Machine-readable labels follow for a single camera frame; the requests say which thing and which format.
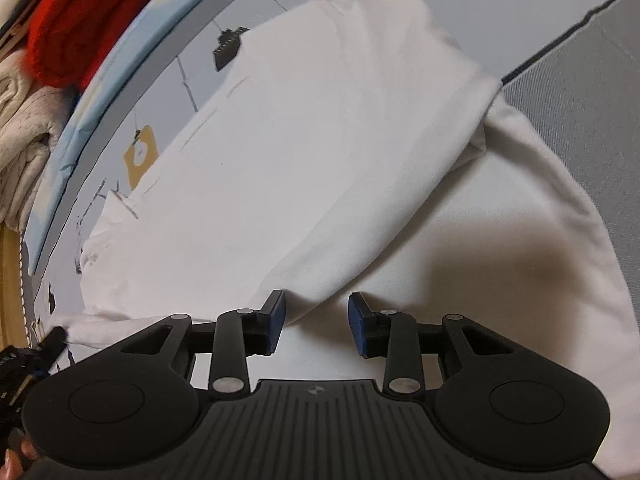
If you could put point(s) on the red folded blanket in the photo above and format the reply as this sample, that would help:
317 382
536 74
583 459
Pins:
75 20

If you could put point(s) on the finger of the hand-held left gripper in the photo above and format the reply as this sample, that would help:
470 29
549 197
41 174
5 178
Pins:
54 341

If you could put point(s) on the cream folded quilt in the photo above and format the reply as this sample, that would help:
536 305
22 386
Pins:
25 125

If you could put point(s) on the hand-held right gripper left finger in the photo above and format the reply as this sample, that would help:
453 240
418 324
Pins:
277 322

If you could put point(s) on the person's left hand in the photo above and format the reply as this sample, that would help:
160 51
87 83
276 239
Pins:
12 462

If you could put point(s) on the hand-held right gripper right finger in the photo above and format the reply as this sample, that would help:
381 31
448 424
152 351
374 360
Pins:
357 327

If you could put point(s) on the white long-sleeve shirt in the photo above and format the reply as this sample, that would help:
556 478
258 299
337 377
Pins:
350 160

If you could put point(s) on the wooden bed frame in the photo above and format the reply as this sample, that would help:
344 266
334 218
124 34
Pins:
10 285

